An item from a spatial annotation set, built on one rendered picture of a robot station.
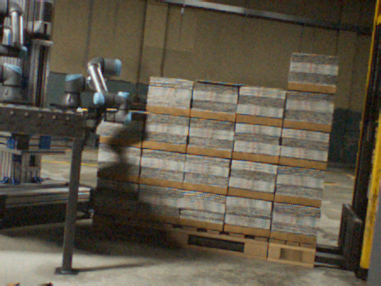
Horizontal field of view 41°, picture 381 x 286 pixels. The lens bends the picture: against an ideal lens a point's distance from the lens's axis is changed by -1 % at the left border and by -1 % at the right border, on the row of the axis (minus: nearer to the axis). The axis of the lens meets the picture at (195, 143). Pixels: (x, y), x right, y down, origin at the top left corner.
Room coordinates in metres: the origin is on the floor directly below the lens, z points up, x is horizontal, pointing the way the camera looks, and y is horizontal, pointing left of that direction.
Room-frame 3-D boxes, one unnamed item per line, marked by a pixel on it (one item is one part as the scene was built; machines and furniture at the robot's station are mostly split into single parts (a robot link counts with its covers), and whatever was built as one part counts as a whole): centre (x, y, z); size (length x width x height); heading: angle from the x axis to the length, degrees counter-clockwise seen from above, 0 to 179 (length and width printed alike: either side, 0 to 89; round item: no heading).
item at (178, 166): (3.43, 0.02, 0.42); 1.17 x 0.39 x 0.83; 80
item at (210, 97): (3.41, -0.12, 0.95); 0.38 x 0.29 x 0.23; 170
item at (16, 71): (3.40, 1.26, 0.98); 0.13 x 0.12 x 0.14; 115
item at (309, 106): (3.31, -0.69, 0.65); 0.39 x 0.30 x 1.29; 170
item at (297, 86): (3.31, -0.69, 0.63); 0.38 x 0.29 x 0.97; 170
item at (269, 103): (3.36, -0.40, 0.95); 0.38 x 0.29 x 0.23; 170
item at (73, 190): (2.56, 0.58, 0.34); 0.06 x 0.06 x 0.68; 13
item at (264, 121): (3.36, -0.40, 0.86); 0.38 x 0.29 x 0.04; 170
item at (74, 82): (3.79, 0.93, 0.98); 0.13 x 0.12 x 0.14; 119
